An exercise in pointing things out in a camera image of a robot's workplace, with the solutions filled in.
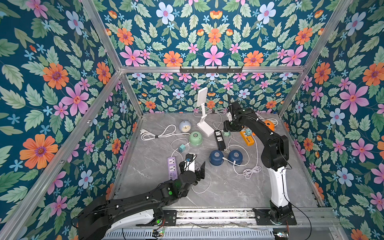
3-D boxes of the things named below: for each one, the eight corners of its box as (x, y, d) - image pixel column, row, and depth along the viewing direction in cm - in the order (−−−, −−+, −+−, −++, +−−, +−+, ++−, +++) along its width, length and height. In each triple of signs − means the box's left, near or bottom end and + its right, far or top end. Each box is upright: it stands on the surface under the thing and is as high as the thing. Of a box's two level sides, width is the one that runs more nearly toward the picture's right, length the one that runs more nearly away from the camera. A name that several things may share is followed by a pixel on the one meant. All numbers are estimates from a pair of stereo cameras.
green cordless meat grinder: (192, 150, 100) (191, 141, 92) (189, 142, 104) (188, 133, 96) (203, 146, 102) (203, 137, 94) (199, 138, 106) (199, 129, 98)
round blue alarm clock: (184, 135, 108) (183, 128, 102) (179, 130, 111) (178, 123, 105) (191, 130, 111) (191, 124, 105) (187, 126, 114) (186, 119, 108)
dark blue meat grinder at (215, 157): (209, 169, 92) (210, 161, 83) (209, 158, 96) (209, 149, 88) (222, 169, 92) (224, 161, 83) (221, 158, 96) (222, 149, 88)
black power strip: (218, 150, 99) (218, 149, 98) (213, 131, 109) (213, 130, 108) (226, 149, 100) (226, 148, 98) (220, 131, 110) (221, 129, 108)
